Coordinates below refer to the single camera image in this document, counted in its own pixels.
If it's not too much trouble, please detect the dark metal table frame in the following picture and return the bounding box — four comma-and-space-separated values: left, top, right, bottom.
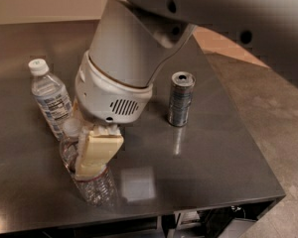
0, 195, 284, 238

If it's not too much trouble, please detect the silver blue redbull can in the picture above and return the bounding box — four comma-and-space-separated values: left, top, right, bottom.
168, 71, 196, 127

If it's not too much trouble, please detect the water bottle with dark label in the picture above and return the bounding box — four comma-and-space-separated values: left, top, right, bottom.
60, 118, 116, 206

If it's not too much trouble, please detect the water bottle with white label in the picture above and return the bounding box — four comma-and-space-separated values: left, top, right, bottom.
28, 59, 73, 141

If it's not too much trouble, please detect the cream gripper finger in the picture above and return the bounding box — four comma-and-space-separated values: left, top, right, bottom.
74, 125, 124, 179
72, 99, 89, 128

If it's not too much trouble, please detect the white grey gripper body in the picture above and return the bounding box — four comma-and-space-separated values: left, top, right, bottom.
74, 52, 153, 124

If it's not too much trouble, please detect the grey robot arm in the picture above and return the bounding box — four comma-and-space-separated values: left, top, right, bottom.
74, 0, 298, 179

